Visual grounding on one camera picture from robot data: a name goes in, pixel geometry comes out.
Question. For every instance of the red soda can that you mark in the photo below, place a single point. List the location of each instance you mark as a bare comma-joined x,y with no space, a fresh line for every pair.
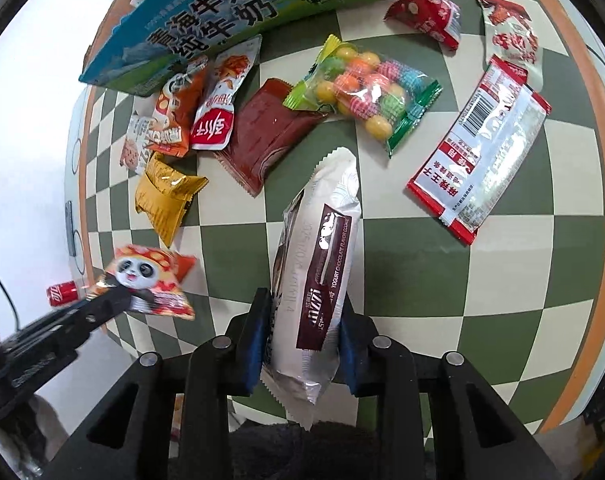
62,294

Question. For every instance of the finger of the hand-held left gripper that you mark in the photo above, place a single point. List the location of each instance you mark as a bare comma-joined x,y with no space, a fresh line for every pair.
97,312

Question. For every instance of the dark red snack packet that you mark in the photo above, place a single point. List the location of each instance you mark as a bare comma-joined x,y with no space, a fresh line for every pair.
262,135

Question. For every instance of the white chicken wing packet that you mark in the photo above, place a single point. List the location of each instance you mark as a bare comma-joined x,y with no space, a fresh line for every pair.
514,40

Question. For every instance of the gold foil snack packet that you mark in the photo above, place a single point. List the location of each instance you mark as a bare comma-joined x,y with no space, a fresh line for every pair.
165,195

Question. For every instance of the orange snack packet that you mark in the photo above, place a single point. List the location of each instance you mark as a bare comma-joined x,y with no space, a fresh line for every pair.
175,110

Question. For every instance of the blue printed cardboard box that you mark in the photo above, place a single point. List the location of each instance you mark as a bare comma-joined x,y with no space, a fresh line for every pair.
207,25

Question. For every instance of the long red white packet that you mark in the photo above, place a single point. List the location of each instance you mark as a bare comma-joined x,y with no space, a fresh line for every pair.
482,160

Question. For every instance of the bag of colourful candy balls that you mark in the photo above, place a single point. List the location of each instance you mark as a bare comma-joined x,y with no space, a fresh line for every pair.
367,90

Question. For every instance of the panda print snack packet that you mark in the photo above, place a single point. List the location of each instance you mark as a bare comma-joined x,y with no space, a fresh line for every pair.
147,270

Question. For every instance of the white red snack packet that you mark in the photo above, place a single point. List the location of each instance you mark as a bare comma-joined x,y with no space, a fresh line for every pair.
217,115

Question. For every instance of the white chocolate cookie packet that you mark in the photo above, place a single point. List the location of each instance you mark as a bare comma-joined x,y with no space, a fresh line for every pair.
312,260

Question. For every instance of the small red snack packet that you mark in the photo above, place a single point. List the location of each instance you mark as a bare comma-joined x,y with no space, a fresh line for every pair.
427,10

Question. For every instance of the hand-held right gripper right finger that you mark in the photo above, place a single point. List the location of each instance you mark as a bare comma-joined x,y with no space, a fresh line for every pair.
350,355

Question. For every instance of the small white biscuit packet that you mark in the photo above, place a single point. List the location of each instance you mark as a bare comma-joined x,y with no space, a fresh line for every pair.
132,145

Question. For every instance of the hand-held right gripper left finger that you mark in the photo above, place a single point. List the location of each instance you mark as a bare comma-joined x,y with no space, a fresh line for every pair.
260,340

